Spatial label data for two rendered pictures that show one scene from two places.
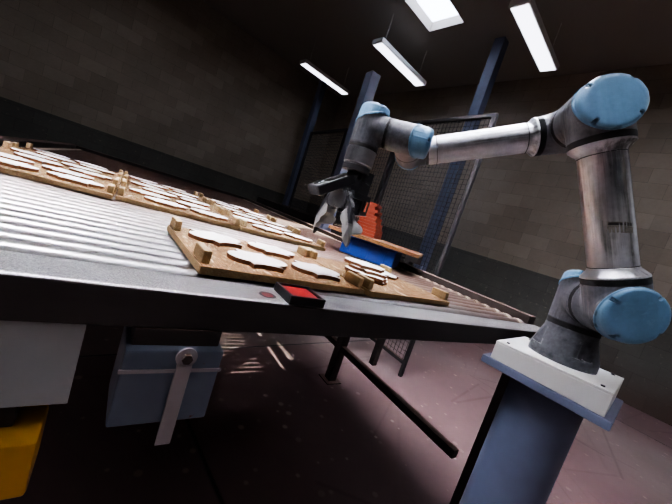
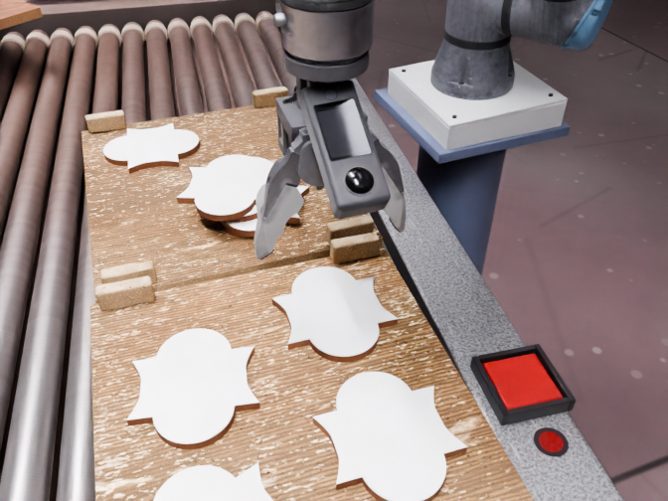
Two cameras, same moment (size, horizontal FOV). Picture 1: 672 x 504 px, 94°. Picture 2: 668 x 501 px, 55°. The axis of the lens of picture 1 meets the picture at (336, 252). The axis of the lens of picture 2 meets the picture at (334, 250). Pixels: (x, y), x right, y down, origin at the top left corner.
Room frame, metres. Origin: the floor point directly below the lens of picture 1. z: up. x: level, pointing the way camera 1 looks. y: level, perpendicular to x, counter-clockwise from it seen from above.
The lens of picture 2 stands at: (0.61, 0.50, 1.44)
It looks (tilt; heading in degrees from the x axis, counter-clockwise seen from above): 39 degrees down; 292
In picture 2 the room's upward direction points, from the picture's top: straight up
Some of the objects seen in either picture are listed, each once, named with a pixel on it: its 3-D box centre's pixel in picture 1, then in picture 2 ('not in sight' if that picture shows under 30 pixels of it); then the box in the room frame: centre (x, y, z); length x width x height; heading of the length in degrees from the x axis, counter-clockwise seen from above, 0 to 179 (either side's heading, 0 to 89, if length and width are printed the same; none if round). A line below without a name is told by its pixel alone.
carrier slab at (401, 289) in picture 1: (374, 279); (215, 182); (1.06, -0.16, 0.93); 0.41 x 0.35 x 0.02; 131
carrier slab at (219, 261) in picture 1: (265, 259); (287, 415); (0.79, 0.17, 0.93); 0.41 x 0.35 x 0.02; 129
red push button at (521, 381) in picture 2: (299, 295); (520, 384); (0.59, 0.04, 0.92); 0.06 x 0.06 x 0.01; 36
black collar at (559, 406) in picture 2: (299, 294); (521, 383); (0.59, 0.04, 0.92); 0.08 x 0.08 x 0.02; 36
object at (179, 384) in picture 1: (165, 373); not in sight; (0.47, 0.20, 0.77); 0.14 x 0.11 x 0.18; 126
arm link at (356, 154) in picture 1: (358, 158); (323, 26); (0.82, 0.02, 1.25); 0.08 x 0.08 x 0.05
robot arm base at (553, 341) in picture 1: (567, 340); (474, 55); (0.80, -0.64, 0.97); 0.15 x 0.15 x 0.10
